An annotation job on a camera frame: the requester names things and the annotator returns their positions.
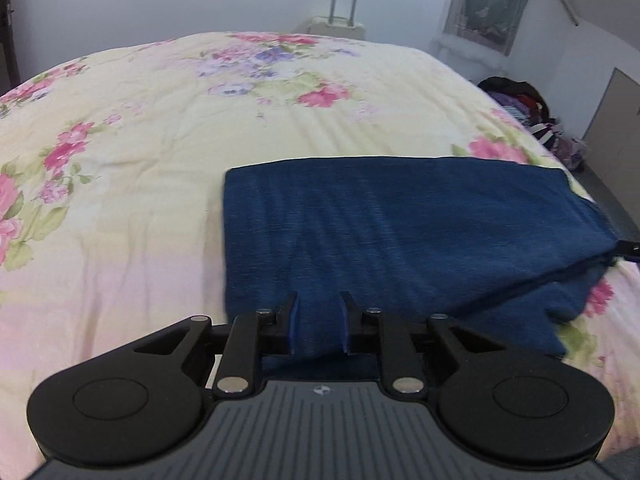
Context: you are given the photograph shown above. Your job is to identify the floral bedspread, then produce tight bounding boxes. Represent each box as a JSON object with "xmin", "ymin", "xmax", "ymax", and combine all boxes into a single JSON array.
[{"xmin": 0, "ymin": 31, "xmax": 640, "ymax": 463}]

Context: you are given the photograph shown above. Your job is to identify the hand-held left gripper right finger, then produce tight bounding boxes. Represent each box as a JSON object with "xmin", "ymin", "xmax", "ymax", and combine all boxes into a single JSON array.
[{"xmin": 339, "ymin": 291, "xmax": 506, "ymax": 395}]

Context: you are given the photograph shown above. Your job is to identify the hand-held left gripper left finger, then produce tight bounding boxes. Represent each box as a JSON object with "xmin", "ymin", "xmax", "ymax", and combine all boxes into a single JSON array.
[{"xmin": 135, "ymin": 291, "xmax": 301, "ymax": 395}]

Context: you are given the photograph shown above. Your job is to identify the pile of clothes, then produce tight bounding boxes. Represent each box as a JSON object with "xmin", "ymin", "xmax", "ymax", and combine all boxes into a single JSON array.
[{"xmin": 477, "ymin": 76, "xmax": 557, "ymax": 130}]

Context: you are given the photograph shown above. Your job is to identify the striped bag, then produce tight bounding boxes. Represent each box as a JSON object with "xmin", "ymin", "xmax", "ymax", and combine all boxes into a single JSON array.
[{"xmin": 530, "ymin": 119, "xmax": 586, "ymax": 172}]

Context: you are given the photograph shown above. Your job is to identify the grey cabinet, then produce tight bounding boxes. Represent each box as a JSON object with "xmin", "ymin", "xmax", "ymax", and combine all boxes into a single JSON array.
[{"xmin": 582, "ymin": 67, "xmax": 640, "ymax": 162}]

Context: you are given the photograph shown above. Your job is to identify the dark brown door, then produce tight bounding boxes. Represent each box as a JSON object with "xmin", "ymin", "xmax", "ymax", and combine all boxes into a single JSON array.
[{"xmin": 0, "ymin": 0, "xmax": 22, "ymax": 88}]

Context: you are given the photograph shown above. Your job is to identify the blue denim pants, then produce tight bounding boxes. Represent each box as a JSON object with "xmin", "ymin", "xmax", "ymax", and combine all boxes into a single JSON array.
[{"xmin": 220, "ymin": 156, "xmax": 627, "ymax": 381}]

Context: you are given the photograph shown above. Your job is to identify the person's grey clothing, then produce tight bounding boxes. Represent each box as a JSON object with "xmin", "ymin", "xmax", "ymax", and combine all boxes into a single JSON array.
[{"xmin": 599, "ymin": 451, "xmax": 640, "ymax": 480}]

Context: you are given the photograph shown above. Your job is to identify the cream suitcase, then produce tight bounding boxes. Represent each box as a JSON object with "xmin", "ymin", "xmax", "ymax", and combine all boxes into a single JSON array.
[{"xmin": 299, "ymin": 0, "xmax": 369, "ymax": 41}]

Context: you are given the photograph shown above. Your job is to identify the grey patterned curtain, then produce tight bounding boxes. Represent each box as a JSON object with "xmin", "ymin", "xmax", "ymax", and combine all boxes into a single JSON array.
[{"xmin": 435, "ymin": 0, "xmax": 539, "ymax": 59}]

